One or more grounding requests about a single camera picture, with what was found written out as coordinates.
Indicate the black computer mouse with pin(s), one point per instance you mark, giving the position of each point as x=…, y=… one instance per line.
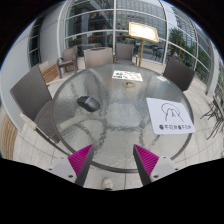
x=88, y=103

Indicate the wooden slat bench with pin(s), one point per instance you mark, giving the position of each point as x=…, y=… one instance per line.
x=50, y=73

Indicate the palm tree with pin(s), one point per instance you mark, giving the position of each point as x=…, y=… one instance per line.
x=176, y=37

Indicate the light brown wicker chair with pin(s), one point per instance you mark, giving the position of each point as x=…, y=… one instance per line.
x=98, y=57

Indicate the green metal patio table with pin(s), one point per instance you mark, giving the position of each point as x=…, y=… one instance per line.
x=218, y=108

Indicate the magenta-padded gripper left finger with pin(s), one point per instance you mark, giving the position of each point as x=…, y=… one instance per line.
x=63, y=166

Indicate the brown wicker armchair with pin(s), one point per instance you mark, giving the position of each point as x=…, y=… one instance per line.
x=69, y=55

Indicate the dark grey wicker chair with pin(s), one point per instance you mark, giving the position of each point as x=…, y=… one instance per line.
x=30, y=90
x=178, y=73

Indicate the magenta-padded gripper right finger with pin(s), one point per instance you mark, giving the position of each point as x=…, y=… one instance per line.
x=161, y=166

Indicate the printed picture menu card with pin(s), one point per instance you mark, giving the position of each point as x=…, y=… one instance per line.
x=127, y=75

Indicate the gold framed menu stand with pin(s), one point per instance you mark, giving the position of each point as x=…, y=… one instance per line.
x=143, y=31

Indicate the white mouse pad with drawing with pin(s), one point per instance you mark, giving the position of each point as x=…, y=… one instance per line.
x=156, y=110

